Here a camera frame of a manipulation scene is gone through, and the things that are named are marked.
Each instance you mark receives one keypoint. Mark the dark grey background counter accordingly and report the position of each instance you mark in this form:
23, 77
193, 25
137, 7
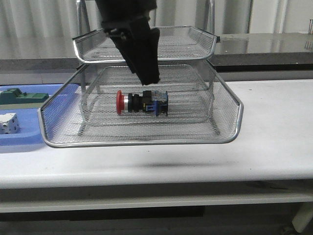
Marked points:
235, 52

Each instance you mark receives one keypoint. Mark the white table leg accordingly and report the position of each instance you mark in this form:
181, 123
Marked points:
303, 217

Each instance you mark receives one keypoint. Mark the silver mesh top tray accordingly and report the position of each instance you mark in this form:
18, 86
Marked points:
175, 43

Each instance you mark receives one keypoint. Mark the red emergency stop button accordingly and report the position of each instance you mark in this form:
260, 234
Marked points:
154, 102

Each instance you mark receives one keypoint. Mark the black second robot arm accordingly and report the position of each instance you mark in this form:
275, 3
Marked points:
126, 5

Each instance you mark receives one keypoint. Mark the white circuit breaker block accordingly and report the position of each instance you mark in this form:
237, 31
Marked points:
9, 123

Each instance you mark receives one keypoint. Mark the grey metal rack frame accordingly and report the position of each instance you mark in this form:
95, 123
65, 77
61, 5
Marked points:
174, 79

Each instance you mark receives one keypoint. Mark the green terminal block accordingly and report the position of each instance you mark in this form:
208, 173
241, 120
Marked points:
14, 98

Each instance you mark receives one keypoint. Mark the blue plastic tray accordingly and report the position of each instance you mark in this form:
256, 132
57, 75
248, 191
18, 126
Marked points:
29, 131

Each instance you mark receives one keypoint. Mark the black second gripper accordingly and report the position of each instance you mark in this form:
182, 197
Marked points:
136, 41

